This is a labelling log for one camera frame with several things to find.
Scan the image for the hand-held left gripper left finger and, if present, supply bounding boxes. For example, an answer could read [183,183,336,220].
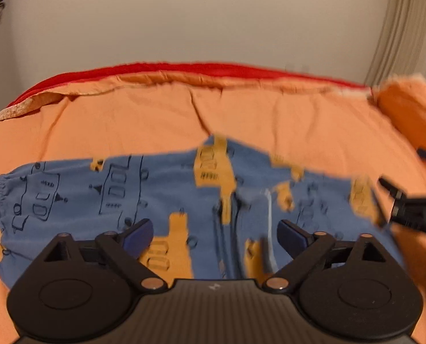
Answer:
[30,218,169,293]

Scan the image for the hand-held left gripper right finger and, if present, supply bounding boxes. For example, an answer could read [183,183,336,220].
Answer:
[262,219,400,293]

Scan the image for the blue pants with orange print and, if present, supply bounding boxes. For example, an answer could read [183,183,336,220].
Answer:
[0,134,408,292]

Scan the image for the orange pillow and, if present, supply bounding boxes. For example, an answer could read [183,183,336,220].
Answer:
[372,73,426,159]

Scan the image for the orange bed sheet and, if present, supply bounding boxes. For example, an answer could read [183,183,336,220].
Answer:
[0,73,426,344]

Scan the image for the beige curtain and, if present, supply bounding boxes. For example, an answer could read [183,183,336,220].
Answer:
[363,0,426,87]

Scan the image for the red blanket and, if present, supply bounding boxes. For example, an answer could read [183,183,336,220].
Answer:
[6,62,370,110]

